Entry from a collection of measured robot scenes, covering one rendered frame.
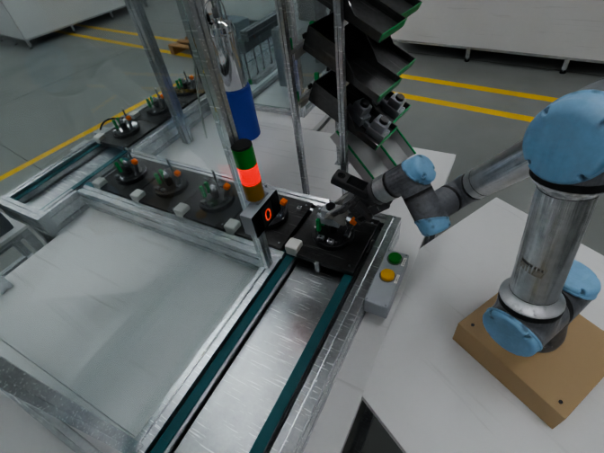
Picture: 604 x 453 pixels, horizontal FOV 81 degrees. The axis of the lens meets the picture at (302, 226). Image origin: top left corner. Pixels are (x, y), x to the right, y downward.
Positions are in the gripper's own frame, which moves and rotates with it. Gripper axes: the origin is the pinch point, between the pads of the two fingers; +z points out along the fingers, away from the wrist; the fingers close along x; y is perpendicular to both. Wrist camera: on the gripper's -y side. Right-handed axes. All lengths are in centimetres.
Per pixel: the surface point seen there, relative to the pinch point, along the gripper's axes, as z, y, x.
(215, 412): 15, 9, -61
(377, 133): -14.7, -6.0, 23.8
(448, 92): 85, 68, 317
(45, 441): 47, -14, -87
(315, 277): 11.0, 12.6, -14.5
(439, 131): 78, 75, 236
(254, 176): -11.0, -24.4, -19.9
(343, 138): -7.4, -11.8, 19.0
